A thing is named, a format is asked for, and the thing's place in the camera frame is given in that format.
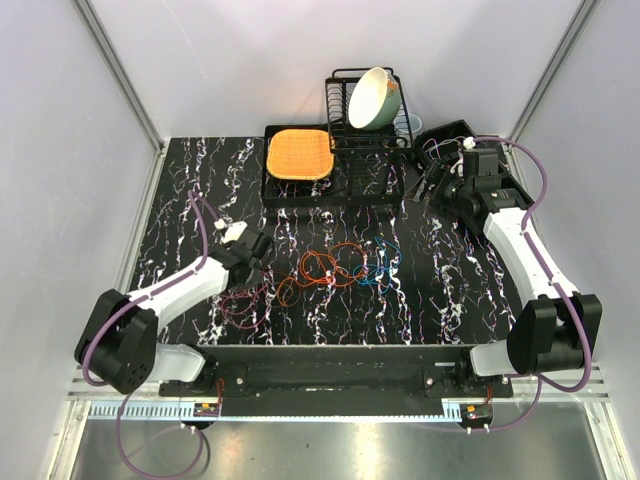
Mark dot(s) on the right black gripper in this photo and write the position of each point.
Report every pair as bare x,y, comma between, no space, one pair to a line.
440,174

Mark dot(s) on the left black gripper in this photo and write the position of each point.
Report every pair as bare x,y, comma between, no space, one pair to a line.
252,282

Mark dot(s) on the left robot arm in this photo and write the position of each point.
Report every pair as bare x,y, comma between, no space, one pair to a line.
119,346

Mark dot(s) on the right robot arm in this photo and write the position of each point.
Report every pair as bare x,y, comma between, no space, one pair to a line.
558,326

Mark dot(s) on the black tray rack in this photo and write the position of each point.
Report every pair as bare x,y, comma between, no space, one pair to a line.
370,180

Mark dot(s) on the black compartment bin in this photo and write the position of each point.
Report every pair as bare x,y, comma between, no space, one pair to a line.
487,185

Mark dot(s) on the clear plastic cup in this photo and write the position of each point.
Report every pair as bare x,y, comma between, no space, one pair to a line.
406,126

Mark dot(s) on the cream ceramic bowl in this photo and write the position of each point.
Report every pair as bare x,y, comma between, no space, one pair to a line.
375,100

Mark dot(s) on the orange woven basket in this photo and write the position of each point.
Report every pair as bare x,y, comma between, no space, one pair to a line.
300,155

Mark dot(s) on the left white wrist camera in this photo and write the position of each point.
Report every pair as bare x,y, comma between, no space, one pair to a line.
233,232

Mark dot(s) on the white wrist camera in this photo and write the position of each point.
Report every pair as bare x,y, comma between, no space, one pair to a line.
464,144
233,232

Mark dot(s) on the black wire dish rack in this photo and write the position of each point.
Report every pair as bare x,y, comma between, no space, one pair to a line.
345,138

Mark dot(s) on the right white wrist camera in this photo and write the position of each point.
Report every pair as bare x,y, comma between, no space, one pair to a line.
464,144

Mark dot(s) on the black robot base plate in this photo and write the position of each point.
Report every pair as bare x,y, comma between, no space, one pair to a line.
440,371

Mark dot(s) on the slotted cable duct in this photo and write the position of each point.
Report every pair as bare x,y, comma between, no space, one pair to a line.
260,410

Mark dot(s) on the right aluminium frame post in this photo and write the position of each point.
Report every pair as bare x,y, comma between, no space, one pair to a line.
574,29

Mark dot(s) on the aluminium frame post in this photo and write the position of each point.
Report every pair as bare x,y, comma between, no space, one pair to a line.
574,29
113,63

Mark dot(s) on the left aluminium frame post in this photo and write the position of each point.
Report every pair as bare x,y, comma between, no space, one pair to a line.
113,63

